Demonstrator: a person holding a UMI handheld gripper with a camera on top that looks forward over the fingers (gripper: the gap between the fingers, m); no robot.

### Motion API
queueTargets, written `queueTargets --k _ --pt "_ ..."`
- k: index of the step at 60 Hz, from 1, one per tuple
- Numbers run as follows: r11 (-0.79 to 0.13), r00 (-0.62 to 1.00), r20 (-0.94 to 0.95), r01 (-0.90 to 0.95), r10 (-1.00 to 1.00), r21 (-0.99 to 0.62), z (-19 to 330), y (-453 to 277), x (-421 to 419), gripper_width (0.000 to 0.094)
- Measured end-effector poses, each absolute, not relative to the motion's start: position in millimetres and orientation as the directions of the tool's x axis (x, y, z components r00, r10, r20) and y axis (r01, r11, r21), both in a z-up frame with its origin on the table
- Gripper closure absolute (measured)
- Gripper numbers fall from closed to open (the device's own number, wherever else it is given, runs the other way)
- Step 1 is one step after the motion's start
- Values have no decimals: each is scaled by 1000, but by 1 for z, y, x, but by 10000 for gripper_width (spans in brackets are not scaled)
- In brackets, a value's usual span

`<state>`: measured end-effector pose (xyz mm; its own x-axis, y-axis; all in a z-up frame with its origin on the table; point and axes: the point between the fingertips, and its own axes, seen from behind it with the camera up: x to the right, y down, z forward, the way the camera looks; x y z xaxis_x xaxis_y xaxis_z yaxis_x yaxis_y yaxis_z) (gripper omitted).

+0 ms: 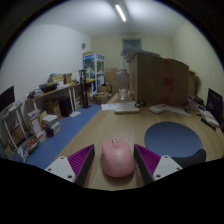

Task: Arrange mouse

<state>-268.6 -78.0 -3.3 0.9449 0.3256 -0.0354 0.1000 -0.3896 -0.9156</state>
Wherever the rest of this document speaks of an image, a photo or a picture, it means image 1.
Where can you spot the tall black stand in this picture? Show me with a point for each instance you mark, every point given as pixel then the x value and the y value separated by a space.
pixel 84 88

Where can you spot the round wall clock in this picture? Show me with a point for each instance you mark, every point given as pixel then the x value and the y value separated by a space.
pixel 83 45

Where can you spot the black screen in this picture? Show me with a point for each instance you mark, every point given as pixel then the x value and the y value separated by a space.
pixel 6 97

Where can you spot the black marker pen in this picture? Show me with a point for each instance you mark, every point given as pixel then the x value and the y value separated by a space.
pixel 208 124

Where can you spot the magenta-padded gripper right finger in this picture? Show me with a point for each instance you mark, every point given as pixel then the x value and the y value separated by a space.
pixel 165 165

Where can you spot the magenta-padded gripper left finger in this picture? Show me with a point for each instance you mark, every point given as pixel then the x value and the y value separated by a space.
pixel 61 166

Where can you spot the small wall window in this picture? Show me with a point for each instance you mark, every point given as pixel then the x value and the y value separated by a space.
pixel 131 44

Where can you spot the white paper sheet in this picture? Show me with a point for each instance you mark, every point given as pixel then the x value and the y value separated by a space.
pixel 180 111
pixel 111 106

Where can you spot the large brown cardboard box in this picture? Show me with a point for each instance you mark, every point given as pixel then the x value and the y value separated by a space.
pixel 156 80

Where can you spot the stack of books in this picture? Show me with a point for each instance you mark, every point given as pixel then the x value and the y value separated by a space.
pixel 51 125

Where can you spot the brown wicker basket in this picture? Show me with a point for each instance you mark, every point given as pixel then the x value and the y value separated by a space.
pixel 100 98

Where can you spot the round blue mouse pad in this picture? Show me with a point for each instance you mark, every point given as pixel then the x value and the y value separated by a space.
pixel 171 138

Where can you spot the clear glass jar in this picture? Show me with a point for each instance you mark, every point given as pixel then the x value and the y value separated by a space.
pixel 122 81

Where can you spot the white remote control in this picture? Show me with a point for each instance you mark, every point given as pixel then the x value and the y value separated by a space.
pixel 158 108

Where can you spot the stacked brown cardboard boxes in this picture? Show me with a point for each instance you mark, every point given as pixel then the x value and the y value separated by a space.
pixel 111 80

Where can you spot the pink computer mouse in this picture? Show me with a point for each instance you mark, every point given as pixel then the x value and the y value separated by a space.
pixel 117 160

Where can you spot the white shelf unit with books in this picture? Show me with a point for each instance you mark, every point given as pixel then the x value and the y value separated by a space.
pixel 16 136

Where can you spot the blue glass-door cabinet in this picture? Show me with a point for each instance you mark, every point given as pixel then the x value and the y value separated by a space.
pixel 94 71

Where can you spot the ceiling tube light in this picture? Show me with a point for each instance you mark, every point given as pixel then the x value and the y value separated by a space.
pixel 120 12

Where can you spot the flat white box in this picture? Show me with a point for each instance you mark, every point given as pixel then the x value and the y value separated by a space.
pixel 126 110

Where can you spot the small brown cardboard box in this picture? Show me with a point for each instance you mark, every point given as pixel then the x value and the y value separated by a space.
pixel 192 83

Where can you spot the black monitor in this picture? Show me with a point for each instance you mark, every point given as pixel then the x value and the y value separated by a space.
pixel 215 101

